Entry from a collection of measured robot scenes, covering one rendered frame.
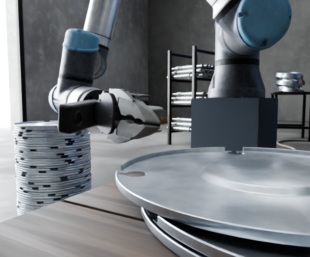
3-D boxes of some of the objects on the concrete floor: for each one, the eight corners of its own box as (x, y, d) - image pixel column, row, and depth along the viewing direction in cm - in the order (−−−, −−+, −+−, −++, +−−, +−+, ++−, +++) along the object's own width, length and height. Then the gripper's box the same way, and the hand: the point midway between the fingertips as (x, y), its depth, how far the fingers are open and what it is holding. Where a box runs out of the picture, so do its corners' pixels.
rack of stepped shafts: (197, 149, 277) (198, 45, 268) (162, 144, 310) (163, 51, 302) (224, 144, 306) (226, 50, 297) (189, 139, 339) (190, 55, 331)
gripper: (116, 85, 63) (191, 95, 47) (114, 127, 64) (185, 150, 49) (78, 83, 57) (149, 94, 41) (77, 129, 59) (145, 156, 43)
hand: (149, 124), depth 44 cm, fingers closed
